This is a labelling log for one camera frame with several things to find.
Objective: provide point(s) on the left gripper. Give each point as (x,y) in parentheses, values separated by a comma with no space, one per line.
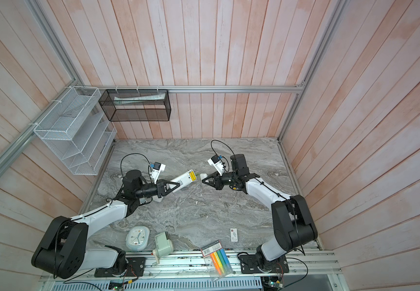
(161,187)

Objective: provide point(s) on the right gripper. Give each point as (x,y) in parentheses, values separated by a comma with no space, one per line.
(218,183)

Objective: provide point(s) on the white air conditioner remote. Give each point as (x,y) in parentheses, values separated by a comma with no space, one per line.
(185,179)

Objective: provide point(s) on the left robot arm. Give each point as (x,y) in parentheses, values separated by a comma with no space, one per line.
(62,251)

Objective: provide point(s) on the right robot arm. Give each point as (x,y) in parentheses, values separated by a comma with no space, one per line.
(293,225)

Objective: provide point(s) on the pale green alarm clock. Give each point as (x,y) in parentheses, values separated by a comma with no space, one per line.
(137,238)

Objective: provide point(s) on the pack of coloured markers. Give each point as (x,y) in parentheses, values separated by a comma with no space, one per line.
(216,260)

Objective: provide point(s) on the paper in black basket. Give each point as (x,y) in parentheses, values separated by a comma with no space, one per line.
(141,100)

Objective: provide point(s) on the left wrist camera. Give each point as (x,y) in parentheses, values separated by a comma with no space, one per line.
(155,170)

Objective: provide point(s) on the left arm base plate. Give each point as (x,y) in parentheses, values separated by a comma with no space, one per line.
(128,266)

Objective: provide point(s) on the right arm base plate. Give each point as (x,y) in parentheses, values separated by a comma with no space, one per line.
(256,263)

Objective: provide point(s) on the black wire mesh basket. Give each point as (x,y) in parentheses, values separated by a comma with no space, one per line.
(133,105)

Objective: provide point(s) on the white wire mesh shelf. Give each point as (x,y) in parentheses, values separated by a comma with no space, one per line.
(75,133)

